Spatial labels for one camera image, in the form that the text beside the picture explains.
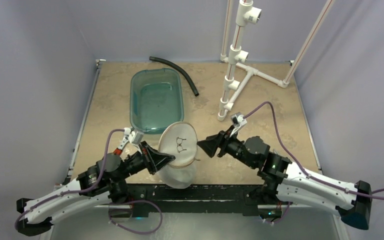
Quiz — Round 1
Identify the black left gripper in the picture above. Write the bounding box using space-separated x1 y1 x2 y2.
113 140 176 183

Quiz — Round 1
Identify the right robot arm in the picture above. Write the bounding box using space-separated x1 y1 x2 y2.
197 131 372 230

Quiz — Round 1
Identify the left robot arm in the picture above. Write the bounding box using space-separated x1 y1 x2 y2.
14 141 176 237

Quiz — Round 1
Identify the teal transparent plastic tub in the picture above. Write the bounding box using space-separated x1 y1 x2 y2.
129 68 185 134

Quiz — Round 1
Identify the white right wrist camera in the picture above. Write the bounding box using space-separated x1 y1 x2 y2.
230 112 247 137

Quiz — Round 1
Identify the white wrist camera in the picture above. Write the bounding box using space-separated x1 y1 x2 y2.
230 112 247 137
123 127 144 151

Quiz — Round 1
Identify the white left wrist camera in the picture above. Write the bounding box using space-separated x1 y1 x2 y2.
123 127 144 151

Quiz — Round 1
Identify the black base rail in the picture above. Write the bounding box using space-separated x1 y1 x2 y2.
97 183 294 218

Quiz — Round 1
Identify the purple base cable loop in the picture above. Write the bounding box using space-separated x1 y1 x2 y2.
108 199 163 234

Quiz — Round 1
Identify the red handled adjustable wrench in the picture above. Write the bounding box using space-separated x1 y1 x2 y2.
112 134 129 156

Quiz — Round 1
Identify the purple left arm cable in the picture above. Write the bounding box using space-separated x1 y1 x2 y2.
14 128 127 231

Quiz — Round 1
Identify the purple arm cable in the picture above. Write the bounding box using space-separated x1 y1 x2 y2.
243 101 384 202
14 128 127 231

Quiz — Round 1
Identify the black rubber hose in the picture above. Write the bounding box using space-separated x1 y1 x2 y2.
148 55 200 98

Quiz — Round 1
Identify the white PVC pipe frame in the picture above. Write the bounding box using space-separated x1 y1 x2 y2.
217 0 335 122

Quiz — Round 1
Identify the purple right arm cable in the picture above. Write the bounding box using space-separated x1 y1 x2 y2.
243 101 384 202

